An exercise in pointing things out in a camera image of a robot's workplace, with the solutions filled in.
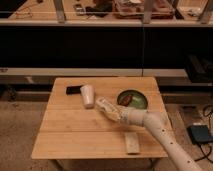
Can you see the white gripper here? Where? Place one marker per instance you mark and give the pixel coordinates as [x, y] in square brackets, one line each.
[122, 117]

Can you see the clear plastic bottle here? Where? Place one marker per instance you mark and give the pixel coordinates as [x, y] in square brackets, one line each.
[105, 106]

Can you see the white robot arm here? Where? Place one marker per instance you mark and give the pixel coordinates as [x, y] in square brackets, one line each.
[155, 125]

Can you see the red item in bowl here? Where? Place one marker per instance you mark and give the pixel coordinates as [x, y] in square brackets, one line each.
[126, 100]

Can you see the green ceramic bowl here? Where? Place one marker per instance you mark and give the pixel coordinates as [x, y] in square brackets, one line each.
[139, 100]

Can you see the beige sponge block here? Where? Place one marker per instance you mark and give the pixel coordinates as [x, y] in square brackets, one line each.
[132, 143]

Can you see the white paper cup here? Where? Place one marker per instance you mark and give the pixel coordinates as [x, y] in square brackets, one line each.
[88, 96]

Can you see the wooden folding table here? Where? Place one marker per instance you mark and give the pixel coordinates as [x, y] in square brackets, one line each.
[70, 131]

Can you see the black rectangular block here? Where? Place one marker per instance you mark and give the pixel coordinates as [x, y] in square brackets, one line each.
[73, 90]

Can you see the dark box on floor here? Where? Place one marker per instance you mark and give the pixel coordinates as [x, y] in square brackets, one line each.
[199, 134]

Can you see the red tray on shelf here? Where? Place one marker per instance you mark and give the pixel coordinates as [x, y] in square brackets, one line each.
[135, 8]

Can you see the metal shelf rack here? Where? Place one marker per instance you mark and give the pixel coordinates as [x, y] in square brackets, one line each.
[61, 12]

